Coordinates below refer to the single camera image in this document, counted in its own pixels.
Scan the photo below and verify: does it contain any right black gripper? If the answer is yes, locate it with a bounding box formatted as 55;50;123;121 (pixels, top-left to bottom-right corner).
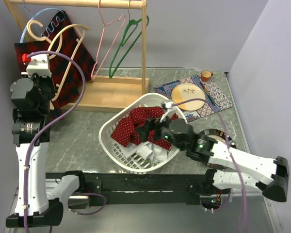
134;111;186;151

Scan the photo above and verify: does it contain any white cloth garment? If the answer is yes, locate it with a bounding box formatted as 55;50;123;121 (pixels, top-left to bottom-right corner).
118;142;168;162

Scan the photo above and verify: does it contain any red polka dot garment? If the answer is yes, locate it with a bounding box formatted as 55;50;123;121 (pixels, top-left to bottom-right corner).
110;105;180;150

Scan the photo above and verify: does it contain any red black plaid skirt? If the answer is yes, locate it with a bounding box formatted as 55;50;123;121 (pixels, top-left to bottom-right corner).
14;11;95;119

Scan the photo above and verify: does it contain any light wooden hanger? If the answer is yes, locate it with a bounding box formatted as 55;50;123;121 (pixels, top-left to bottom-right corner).
27;20;90;110

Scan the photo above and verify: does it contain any light blue hanger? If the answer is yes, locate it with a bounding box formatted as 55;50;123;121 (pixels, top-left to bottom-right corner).
19;7;65;43

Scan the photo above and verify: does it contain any pink wire hanger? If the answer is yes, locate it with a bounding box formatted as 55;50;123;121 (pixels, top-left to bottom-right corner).
91;0;126;80

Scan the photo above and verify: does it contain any green plastic hanger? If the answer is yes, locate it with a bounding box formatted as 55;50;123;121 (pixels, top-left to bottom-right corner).
108;0;149;79

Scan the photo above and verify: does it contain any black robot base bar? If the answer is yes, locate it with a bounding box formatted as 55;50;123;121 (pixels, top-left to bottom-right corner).
46;169;233;207

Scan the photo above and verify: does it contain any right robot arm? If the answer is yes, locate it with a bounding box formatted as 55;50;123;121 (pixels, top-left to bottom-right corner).
135;118;290;202

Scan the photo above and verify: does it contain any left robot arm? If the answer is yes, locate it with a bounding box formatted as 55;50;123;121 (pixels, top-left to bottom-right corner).
6;72;87;228

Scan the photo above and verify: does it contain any white laundry basket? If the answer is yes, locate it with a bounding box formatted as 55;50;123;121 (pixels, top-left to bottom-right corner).
98;93;179;175

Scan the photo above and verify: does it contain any wooden clothes rack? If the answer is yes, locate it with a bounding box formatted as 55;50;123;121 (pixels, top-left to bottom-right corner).
4;0;149;113

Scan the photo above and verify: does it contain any beige floral plate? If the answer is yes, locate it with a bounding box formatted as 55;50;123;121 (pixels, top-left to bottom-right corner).
171;83;206;111

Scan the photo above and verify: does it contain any green chopstick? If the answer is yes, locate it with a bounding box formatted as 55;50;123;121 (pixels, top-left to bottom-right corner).
200;83;215;106

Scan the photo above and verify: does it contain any dark rimmed plate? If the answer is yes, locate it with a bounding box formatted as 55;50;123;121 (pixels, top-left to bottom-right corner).
200;129;237;170

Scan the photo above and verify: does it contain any orange cup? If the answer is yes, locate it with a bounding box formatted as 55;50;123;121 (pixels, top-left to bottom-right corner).
200;70;214;82

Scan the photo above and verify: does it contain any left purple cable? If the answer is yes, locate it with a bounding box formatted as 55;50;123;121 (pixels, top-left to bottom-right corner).
23;50;86;233

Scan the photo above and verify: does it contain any purple cable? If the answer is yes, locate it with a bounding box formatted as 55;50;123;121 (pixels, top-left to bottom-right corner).
172;98;248;233
23;50;86;233

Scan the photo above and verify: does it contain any aluminium rail frame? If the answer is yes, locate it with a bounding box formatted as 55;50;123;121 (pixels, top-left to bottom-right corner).
3;177;93;233

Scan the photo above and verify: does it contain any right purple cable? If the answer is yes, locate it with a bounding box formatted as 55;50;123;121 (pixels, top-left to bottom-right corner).
172;98;248;233

